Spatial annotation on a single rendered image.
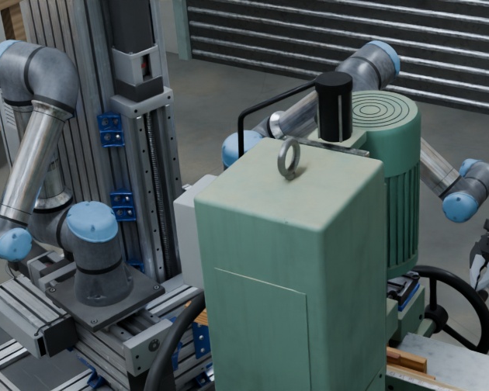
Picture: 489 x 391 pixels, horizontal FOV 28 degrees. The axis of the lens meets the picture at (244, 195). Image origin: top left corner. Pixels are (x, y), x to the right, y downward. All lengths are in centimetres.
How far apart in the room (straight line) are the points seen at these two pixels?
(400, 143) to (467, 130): 333
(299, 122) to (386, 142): 100
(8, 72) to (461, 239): 236
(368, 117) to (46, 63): 83
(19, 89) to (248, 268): 99
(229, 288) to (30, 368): 186
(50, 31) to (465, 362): 128
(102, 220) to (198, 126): 281
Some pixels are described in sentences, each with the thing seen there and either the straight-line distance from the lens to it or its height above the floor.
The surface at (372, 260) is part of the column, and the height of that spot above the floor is 137.
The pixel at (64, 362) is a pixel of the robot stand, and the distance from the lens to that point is 330.
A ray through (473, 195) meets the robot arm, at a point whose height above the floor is 104.
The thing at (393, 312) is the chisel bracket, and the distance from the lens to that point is 196.
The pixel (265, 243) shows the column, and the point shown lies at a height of 147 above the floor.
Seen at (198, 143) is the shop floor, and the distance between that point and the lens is 497.
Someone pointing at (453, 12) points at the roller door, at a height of 52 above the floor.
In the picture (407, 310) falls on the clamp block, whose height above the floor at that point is 96.
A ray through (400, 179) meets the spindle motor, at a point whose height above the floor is 140.
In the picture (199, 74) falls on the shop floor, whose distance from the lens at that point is 578.
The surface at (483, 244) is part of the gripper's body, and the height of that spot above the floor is 95.
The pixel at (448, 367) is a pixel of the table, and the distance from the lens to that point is 208.
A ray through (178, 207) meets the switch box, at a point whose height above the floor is 147.
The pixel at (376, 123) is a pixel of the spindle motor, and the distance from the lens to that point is 167.
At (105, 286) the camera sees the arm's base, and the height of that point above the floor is 87.
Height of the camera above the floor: 225
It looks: 30 degrees down
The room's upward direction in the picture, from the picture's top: 5 degrees counter-clockwise
